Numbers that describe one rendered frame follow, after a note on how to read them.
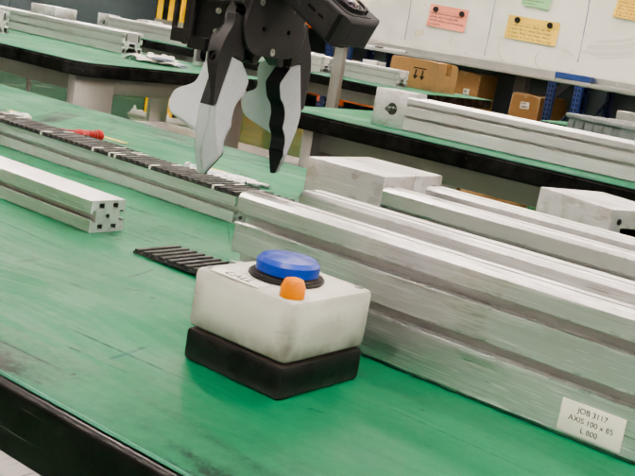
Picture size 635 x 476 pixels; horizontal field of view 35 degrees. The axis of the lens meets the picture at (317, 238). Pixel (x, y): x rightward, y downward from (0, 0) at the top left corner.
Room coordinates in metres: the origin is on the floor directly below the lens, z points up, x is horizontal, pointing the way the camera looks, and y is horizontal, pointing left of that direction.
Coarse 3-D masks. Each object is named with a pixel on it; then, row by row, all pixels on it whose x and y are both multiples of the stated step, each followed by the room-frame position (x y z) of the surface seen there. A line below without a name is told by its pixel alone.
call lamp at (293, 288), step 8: (288, 280) 0.56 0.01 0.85; (296, 280) 0.56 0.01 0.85; (280, 288) 0.56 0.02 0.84; (288, 288) 0.56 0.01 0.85; (296, 288) 0.56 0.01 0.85; (304, 288) 0.56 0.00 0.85; (280, 296) 0.56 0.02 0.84; (288, 296) 0.56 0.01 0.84; (296, 296) 0.56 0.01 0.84; (304, 296) 0.56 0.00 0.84
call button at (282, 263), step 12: (264, 252) 0.61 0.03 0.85; (276, 252) 0.61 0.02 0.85; (288, 252) 0.62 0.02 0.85; (264, 264) 0.59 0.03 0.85; (276, 264) 0.59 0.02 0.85; (288, 264) 0.59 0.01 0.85; (300, 264) 0.59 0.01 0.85; (312, 264) 0.60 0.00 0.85; (276, 276) 0.59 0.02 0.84; (288, 276) 0.59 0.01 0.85; (300, 276) 0.59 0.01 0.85; (312, 276) 0.59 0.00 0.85
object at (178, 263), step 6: (180, 258) 0.83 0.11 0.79; (186, 258) 0.83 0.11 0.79; (192, 258) 0.84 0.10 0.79; (198, 258) 0.84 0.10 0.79; (204, 258) 0.85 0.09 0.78; (210, 258) 0.85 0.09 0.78; (216, 258) 0.85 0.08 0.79; (168, 264) 0.82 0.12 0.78; (174, 264) 0.81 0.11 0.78; (180, 264) 0.81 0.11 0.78
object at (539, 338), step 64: (256, 192) 0.76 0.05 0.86; (320, 192) 0.81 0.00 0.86; (256, 256) 0.73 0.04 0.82; (320, 256) 0.69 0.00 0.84; (384, 256) 0.66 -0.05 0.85; (448, 256) 0.64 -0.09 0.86; (512, 256) 0.69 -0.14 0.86; (384, 320) 0.66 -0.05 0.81; (448, 320) 0.63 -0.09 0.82; (512, 320) 0.60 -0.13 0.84; (576, 320) 0.58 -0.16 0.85; (448, 384) 0.62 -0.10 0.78; (512, 384) 0.60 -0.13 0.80; (576, 384) 0.58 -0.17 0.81
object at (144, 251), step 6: (156, 246) 0.86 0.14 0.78; (162, 246) 0.86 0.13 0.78; (168, 246) 0.87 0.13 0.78; (174, 246) 0.87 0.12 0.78; (180, 246) 0.88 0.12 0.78; (138, 252) 0.84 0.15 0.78; (144, 252) 0.83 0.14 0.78; (150, 252) 0.84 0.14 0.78; (156, 252) 0.84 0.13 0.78; (162, 252) 0.85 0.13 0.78
